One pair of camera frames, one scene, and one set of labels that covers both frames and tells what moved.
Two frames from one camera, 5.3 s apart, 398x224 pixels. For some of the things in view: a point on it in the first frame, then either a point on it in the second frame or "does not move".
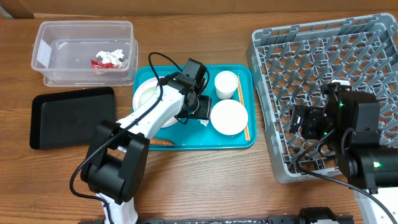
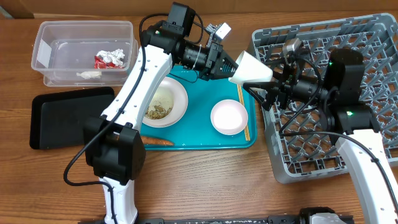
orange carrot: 161,142 does not move
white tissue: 204,122 → 90,74
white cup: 226,83 → 250,70
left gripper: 205,110 → 208,71
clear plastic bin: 85,53 does not move
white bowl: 229,117 does not move
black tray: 69,119 does not move
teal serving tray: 194,135 does not move
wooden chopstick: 246,130 does not move
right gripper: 311,119 → 282,84
